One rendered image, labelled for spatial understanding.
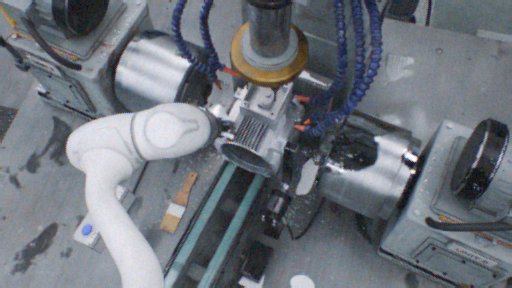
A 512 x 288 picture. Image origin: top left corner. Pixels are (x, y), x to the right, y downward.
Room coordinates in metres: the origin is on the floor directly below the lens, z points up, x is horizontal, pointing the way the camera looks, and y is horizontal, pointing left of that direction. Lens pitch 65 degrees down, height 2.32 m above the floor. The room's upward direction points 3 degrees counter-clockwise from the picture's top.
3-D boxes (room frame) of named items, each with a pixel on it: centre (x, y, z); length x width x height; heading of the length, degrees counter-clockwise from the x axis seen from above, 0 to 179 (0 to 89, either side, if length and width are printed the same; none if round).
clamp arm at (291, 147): (0.48, -0.08, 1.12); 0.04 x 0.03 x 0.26; 151
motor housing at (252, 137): (0.64, -0.02, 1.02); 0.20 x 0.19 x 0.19; 152
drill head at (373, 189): (0.50, -0.32, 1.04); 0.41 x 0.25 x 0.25; 61
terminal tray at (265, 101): (0.68, -0.04, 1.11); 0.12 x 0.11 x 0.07; 152
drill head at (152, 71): (0.83, 0.28, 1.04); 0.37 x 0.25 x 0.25; 61
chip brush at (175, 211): (0.51, 0.23, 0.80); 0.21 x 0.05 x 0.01; 155
